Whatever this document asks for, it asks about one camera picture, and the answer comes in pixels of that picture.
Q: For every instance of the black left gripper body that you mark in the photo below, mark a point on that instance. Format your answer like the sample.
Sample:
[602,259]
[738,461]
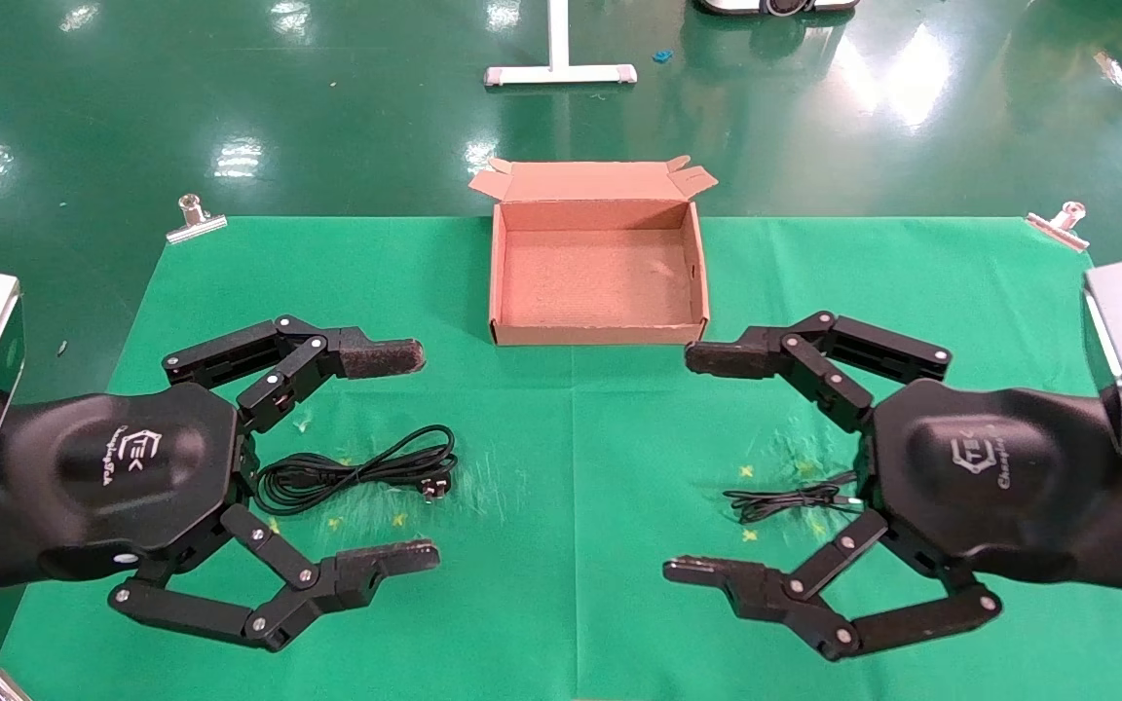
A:
[123,467]

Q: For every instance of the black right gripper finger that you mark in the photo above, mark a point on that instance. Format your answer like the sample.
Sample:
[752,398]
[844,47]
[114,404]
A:
[731,358]
[746,582]

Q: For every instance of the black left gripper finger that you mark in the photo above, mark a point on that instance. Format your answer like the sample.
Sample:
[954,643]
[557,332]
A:
[386,560]
[376,358]

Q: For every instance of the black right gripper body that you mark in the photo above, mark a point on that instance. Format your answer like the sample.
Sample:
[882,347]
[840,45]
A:
[990,467]

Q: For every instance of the open brown cardboard box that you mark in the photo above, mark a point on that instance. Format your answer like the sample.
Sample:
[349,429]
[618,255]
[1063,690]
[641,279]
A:
[595,282]

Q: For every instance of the green table cloth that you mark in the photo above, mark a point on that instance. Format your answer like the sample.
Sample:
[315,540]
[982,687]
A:
[571,438]

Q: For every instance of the silver binder clip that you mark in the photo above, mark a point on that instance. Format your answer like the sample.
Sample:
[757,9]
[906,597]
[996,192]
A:
[196,226]
[1,688]
[1058,231]

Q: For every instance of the white metal stand base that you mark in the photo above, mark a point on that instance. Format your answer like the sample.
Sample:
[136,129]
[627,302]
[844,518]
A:
[559,70]

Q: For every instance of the black and white machine base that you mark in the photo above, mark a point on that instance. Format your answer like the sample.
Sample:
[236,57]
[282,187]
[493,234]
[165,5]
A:
[775,6]

